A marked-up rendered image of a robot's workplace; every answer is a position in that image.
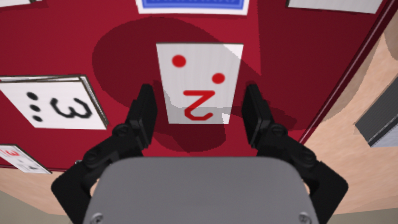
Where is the blue playing card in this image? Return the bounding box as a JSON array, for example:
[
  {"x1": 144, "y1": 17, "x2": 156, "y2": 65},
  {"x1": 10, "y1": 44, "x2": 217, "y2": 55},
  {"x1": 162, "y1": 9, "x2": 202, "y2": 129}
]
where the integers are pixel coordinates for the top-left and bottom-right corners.
[{"x1": 137, "y1": 0, "x2": 249, "y2": 15}]

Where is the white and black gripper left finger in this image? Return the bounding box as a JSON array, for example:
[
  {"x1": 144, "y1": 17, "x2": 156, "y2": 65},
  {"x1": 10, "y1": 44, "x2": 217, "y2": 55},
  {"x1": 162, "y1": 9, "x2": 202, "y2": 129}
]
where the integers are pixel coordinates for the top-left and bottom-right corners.
[{"x1": 51, "y1": 84, "x2": 158, "y2": 224}]

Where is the dark red card cloth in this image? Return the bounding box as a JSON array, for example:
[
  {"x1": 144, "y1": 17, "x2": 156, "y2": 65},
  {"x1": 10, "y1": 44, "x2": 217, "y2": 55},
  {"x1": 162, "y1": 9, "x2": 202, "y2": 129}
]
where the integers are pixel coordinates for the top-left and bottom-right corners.
[{"x1": 0, "y1": 0, "x2": 388, "y2": 169}]

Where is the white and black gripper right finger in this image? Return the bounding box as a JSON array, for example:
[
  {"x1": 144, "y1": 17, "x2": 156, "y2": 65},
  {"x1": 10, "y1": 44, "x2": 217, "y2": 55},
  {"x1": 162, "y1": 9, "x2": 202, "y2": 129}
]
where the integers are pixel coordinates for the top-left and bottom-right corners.
[{"x1": 241, "y1": 84, "x2": 349, "y2": 224}]

